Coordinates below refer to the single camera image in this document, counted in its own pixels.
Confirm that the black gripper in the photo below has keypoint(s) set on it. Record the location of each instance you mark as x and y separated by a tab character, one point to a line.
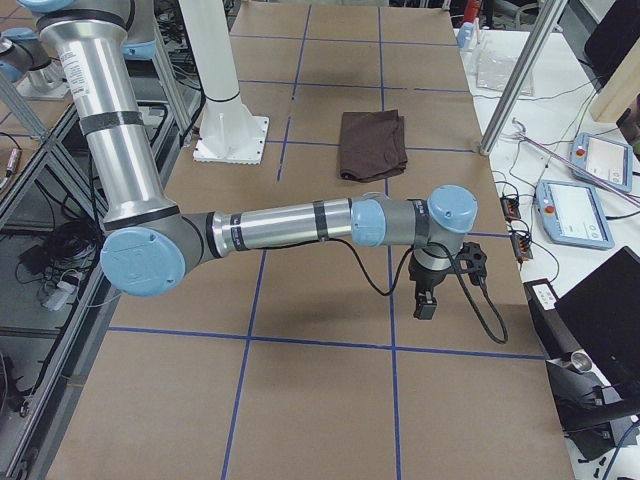
425	279

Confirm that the brown t-shirt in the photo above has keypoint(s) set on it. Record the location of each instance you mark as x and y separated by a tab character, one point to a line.
372	146

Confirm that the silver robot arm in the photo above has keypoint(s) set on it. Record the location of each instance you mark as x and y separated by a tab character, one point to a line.
151	245

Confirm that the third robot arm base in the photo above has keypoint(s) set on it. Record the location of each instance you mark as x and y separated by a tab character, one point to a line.
26	64

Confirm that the black box with label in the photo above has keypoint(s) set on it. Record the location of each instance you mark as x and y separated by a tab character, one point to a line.
555	336

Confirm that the near blue teach pendant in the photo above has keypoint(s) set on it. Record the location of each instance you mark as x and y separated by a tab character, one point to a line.
571	215

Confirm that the blue teach pendant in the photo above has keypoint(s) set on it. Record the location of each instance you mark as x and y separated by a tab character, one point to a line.
571	215
608	160

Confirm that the black computer monitor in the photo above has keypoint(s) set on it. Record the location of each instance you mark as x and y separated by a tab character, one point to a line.
602	313

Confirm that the white grabber stick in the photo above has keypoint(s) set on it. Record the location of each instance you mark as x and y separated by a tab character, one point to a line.
576	171

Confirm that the far blue teach pendant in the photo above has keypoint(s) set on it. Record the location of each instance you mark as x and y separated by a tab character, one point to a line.
608	160

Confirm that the clear plastic bag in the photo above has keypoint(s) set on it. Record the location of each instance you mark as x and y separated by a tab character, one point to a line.
493	68

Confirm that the red cylinder bottle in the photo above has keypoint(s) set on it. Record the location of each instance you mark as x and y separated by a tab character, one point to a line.
471	11

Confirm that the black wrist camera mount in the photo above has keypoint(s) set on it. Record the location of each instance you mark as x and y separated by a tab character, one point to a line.
472	260

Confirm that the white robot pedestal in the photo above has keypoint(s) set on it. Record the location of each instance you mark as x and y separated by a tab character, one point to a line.
228	131

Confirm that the aluminium frame post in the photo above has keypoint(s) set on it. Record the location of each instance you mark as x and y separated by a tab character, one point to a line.
548	16

